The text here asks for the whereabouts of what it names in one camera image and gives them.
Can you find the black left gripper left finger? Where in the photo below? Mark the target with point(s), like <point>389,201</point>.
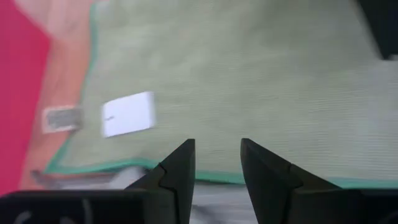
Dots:
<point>180,174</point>

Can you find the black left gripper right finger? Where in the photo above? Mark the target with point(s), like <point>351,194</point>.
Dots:
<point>267,180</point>

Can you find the grey microfiber towel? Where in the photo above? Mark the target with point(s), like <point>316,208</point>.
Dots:
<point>217,205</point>

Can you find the pale green microfiber towel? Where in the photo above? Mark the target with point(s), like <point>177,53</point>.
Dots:
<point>233,87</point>

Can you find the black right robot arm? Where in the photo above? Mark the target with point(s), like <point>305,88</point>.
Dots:
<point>382,25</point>

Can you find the red plastic bin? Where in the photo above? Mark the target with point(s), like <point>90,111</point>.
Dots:
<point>21,93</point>

